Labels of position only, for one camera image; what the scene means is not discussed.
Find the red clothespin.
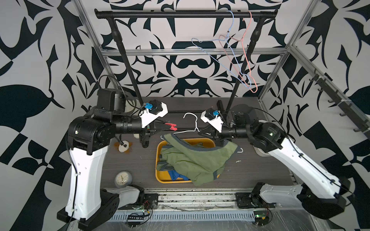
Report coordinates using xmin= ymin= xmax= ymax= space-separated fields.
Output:
xmin=165 ymin=123 xmax=178 ymax=131

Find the white wire hanger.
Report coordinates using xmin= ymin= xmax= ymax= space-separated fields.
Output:
xmin=160 ymin=112 xmax=244 ymax=154

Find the green tank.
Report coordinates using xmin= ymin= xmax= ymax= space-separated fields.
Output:
xmin=162 ymin=134 xmax=240 ymax=186
xmin=156 ymin=145 xmax=175 ymax=171

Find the blue tank top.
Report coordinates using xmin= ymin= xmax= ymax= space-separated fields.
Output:
xmin=168 ymin=170 xmax=188 ymax=181

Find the blue wire hanger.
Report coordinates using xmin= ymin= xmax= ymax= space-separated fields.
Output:
xmin=191 ymin=10 xmax=246 ymax=88

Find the pink wire hanger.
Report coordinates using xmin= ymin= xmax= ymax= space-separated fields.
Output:
xmin=219 ymin=12 xmax=258 ymax=93

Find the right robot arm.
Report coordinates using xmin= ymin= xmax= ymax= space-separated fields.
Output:
xmin=201 ymin=105 xmax=351 ymax=219

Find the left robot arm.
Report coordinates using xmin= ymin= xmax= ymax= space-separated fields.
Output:
xmin=57 ymin=89 xmax=170 ymax=231

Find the brown white plush piece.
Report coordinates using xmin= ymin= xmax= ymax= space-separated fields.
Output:
xmin=114 ymin=141 xmax=132 ymax=154

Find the white plastic bin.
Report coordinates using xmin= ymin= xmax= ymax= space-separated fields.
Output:
xmin=251 ymin=120 xmax=277 ymax=157

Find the yellow plastic tray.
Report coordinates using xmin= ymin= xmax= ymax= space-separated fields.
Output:
xmin=155 ymin=138 xmax=215 ymax=184

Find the small round clock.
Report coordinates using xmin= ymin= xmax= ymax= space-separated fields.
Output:
xmin=114 ymin=171 xmax=133 ymax=188

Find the small circuit board left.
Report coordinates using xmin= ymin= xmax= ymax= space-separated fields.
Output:
xmin=126 ymin=210 xmax=153 ymax=228

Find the small circuit board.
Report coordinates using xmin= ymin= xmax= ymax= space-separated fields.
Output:
xmin=253 ymin=210 xmax=273 ymax=227
xmin=126 ymin=210 xmax=153 ymax=228

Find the small circuit board right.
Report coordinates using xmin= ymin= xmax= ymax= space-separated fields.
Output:
xmin=253 ymin=210 xmax=273 ymax=227

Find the black clothes rack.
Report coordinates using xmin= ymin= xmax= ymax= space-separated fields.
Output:
xmin=94 ymin=9 xmax=278 ymax=103

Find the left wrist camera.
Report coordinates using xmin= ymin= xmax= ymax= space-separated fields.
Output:
xmin=139 ymin=100 xmax=168 ymax=128

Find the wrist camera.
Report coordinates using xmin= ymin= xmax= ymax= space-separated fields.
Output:
xmin=200 ymin=108 xmax=224 ymax=133
xmin=139 ymin=100 xmax=168 ymax=128

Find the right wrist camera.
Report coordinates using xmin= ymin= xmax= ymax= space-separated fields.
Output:
xmin=200 ymin=108 xmax=224 ymax=133

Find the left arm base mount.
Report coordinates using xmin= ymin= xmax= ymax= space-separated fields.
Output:
xmin=118 ymin=185 xmax=159 ymax=210

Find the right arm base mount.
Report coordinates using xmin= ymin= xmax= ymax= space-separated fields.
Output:
xmin=235 ymin=182 xmax=275 ymax=209

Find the black wall hook rail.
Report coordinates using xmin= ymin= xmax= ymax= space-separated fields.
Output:
xmin=310 ymin=69 xmax=370 ymax=140

